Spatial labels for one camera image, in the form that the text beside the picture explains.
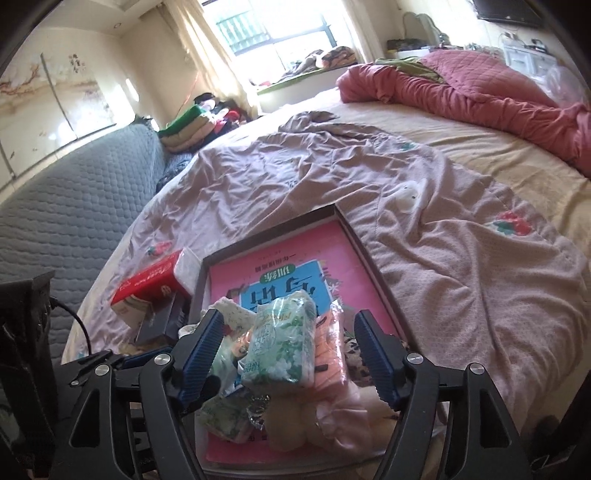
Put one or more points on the dark blue box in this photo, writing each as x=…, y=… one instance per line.
x=159, y=323

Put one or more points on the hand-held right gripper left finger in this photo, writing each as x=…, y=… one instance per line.
x=201, y=355

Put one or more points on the leopard print scrunchie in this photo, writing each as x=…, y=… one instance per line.
x=358, y=364

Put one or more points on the green window seat mat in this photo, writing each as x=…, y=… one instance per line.
x=295, y=81

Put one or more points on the green folded blanket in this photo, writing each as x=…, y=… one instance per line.
x=184, y=119

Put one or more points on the pile of bedding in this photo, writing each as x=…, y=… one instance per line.
x=330, y=57

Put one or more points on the brown cardboard tray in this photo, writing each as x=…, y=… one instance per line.
x=369, y=258

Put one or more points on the window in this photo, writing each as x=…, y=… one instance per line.
x=277, y=27

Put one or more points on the red tissue box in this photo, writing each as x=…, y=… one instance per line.
x=147, y=281

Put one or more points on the pink book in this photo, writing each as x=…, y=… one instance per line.
x=286, y=249

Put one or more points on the dark patterned pillow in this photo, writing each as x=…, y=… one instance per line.
x=175, y=170

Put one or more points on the olive green garment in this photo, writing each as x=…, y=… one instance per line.
x=411, y=68

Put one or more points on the lilac printed blanket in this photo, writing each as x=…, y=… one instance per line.
x=461, y=277

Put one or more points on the blossom wall painting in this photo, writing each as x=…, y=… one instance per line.
x=55, y=101

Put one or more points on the cream curtain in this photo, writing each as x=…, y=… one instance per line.
x=362, y=27
x=203, y=50

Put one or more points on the black television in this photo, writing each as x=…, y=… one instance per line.
x=508, y=11

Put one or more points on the cluttered white dresser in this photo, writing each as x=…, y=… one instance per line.
x=415, y=46

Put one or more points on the oval vanity mirror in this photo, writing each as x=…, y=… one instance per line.
x=420, y=27

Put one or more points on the pink quilt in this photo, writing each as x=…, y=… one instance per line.
x=485, y=97

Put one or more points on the peach soft packet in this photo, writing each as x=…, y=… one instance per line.
x=330, y=350

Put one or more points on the cream teddy bear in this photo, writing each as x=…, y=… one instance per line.
x=291, y=420

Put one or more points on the clear plastic bag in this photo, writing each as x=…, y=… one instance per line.
x=563, y=85

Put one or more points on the person's dark trousers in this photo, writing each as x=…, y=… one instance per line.
x=551, y=438

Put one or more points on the pile of colourful clothes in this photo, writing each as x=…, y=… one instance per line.
x=227, y=117

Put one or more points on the green floral tissue pack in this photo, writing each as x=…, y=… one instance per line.
x=226, y=417
x=281, y=341

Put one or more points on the grey quilted headboard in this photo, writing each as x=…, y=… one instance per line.
x=78, y=207

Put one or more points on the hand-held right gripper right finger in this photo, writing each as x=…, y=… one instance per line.
x=376, y=360

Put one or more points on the beige folded blankets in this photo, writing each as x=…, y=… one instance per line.
x=194, y=136

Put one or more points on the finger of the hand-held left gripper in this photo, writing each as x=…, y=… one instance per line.
x=136, y=360

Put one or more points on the white cabinet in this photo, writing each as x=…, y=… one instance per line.
x=526, y=55

